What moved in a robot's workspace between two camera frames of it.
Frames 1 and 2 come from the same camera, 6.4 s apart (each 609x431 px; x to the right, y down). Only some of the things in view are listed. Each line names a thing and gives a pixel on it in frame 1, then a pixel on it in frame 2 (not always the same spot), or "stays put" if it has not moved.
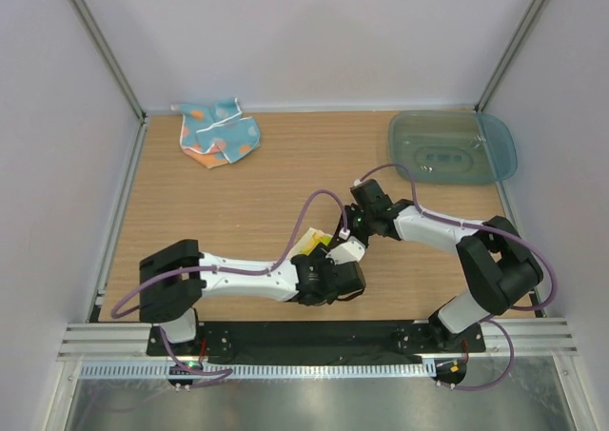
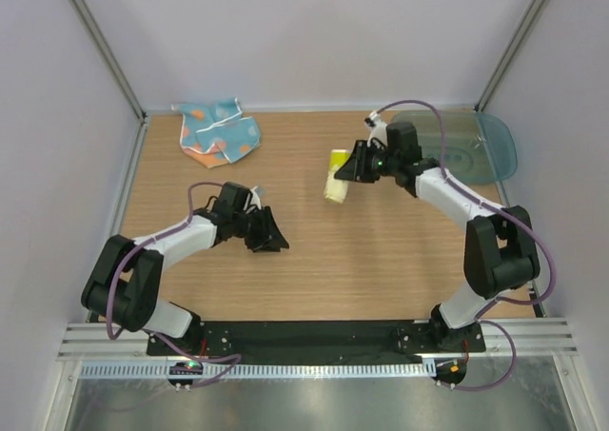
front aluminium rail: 525,338 stays put
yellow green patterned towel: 309,242 -> 336,189
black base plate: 307,337 stays put
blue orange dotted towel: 216,135 stays put
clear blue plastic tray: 459,146 stays put
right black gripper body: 359,222 -> 378,164
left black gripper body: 320,257 -> 250,227
